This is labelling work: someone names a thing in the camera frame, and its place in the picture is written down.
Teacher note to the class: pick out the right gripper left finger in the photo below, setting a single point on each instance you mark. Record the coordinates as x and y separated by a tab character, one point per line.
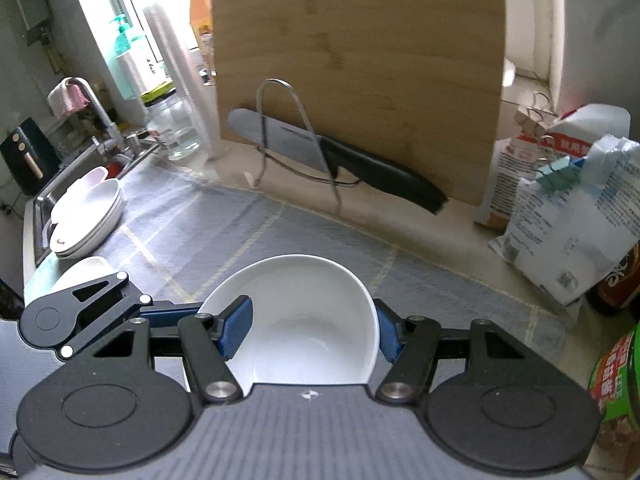
208	342

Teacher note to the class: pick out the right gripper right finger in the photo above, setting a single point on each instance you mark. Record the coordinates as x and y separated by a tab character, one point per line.
410	346

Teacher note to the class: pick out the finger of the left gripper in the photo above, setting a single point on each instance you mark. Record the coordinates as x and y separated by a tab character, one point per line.
69	320

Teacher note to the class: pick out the white floral bowl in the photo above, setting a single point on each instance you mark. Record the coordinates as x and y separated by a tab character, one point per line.
314	323
83	271

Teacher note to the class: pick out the large white fruit plate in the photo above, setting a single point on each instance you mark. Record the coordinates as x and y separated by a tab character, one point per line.
81	239

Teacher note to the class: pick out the white oval deep plate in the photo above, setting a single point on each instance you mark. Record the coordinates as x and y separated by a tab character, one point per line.
83	202

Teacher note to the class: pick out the steel kitchen faucet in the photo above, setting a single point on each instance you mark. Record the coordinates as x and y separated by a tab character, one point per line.
115	142

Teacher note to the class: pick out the grey checked table mat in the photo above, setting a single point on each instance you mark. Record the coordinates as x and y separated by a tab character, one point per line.
181	235

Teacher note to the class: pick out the black air fryer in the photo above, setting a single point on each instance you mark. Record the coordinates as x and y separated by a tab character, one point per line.
30	157

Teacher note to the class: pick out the stainless steel sink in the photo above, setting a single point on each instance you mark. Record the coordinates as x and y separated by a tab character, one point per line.
78	174

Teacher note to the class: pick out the white paper bag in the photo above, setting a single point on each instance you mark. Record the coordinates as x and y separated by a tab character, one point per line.
566	241

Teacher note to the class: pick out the green lid sauce jar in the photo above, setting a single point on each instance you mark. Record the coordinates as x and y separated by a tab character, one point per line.
614	385

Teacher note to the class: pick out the dark soy sauce bottle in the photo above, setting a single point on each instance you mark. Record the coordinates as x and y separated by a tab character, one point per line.
618	293

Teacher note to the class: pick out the pink cloth on faucet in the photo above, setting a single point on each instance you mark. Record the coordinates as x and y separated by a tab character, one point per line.
66	99

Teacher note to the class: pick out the clear glass jar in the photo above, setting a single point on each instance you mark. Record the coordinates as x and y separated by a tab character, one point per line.
170	117

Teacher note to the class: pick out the green soap bottle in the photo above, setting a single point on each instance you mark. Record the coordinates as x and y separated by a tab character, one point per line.
130	54

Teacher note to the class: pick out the bamboo cutting board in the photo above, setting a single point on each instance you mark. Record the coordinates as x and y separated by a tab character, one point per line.
418	82

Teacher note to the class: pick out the plastic wrap roll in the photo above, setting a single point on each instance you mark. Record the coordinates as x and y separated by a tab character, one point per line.
202	97

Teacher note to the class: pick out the orange oil bottle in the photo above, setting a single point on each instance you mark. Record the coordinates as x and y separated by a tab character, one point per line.
201	21

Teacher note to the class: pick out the kitchen knife black handle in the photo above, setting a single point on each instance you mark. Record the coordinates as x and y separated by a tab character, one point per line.
384	175

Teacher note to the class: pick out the metal wire rack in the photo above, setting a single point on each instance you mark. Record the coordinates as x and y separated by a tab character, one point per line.
273	136

